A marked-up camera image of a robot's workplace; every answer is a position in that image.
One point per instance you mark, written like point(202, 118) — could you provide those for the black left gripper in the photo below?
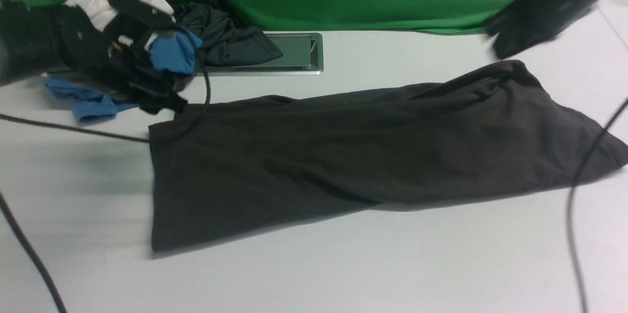
point(114, 62)

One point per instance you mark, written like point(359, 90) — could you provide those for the dark gray long-sleeved shirt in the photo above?
point(268, 162)

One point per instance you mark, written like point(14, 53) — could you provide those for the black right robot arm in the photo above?
point(524, 24)

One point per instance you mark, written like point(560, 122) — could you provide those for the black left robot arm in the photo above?
point(61, 41)

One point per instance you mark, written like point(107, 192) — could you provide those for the crumpled blue shirt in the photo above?
point(90, 106)

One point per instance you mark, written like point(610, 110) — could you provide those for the crumpled dark teal shirt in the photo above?
point(222, 38)

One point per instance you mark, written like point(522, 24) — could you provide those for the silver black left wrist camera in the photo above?
point(144, 13)

